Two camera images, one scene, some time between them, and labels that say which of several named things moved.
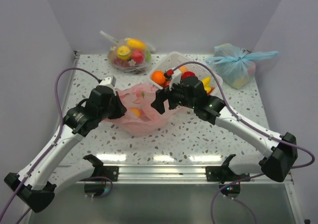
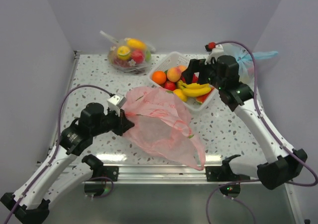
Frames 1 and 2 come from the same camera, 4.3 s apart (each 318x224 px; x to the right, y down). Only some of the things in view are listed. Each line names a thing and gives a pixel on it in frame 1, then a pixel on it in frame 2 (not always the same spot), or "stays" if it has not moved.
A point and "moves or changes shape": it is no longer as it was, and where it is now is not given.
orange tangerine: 158,76 stays
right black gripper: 163,94 → 195,66
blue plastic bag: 234,67 stays
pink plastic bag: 140,117 moves or changes shape
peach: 137,112 → 180,68
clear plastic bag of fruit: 130,54 stays
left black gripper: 121,109 → 123,123
